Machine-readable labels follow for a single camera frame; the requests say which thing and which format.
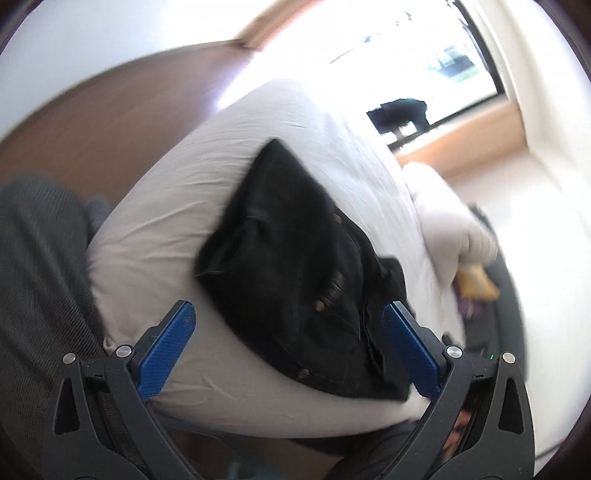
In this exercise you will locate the black sliding door frame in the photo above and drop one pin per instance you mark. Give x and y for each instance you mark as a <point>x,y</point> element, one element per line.
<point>461,114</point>

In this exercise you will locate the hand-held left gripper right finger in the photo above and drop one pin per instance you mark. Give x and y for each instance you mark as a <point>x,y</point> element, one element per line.
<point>411,350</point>

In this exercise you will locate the tan curtain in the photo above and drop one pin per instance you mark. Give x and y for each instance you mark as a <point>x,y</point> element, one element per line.
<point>272,27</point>
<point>471,138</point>

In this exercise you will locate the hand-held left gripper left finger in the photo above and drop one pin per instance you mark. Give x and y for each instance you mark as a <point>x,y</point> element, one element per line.
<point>168,350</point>

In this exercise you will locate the grey padded headboard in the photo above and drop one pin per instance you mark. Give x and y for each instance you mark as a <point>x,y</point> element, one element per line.
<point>508,300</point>

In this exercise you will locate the dark chair by window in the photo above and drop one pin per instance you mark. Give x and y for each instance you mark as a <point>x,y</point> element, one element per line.
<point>401,113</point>

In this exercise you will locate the black pants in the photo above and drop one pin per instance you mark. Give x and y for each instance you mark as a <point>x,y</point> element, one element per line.
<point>295,258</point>

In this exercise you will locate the bed with white sheet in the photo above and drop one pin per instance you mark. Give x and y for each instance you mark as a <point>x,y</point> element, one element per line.
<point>184,184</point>

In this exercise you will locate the purple pillow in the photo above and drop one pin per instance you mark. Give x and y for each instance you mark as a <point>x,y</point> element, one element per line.
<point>468,307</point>

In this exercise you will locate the yellow patterned pillow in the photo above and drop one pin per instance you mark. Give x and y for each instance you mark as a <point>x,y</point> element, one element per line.
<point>478,284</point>

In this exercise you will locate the person's grey trousers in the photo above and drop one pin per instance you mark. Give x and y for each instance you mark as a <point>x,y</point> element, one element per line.
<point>37,277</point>

